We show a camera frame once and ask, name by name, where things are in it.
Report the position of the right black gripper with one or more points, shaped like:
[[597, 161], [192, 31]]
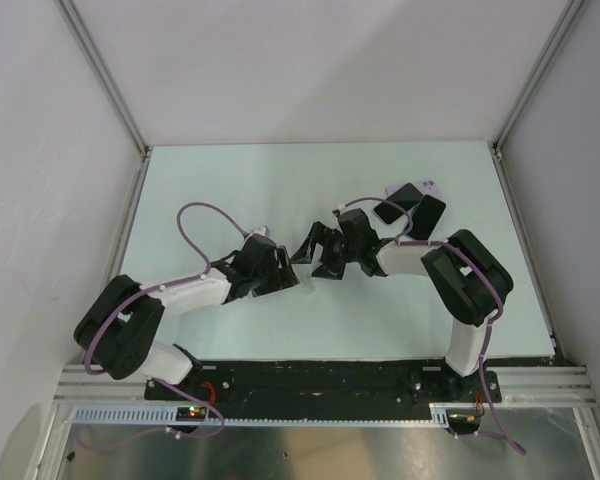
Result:
[[306, 253]]

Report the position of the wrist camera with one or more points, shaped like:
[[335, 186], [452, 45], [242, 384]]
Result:
[[261, 230], [340, 210]]

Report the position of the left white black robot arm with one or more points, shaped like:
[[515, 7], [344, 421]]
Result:
[[118, 332]]

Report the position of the aluminium frame post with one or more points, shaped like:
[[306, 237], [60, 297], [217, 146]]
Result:
[[555, 43], [96, 62]]

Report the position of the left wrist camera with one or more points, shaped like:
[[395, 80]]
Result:
[[261, 230]]

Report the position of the left aluminium frame post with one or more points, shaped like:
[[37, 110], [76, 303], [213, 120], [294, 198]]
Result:
[[96, 62]]

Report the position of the right aluminium frame post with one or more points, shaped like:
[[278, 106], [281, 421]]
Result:
[[555, 43]]

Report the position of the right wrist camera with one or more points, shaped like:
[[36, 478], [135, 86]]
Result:
[[340, 210]]

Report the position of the purple phone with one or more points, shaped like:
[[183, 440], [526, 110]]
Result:
[[425, 187]]

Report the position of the black screen phone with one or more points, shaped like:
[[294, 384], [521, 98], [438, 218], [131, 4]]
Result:
[[398, 201], [425, 217]]

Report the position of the aluminium front rail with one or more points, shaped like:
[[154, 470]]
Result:
[[520, 386]]

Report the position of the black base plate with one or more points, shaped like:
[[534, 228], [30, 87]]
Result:
[[335, 389]]

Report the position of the white slotted cable duct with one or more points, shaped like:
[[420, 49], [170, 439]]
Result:
[[167, 415]]

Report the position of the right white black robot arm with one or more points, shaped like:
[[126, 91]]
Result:
[[471, 283]]

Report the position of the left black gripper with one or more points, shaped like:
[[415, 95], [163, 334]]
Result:
[[283, 277]]

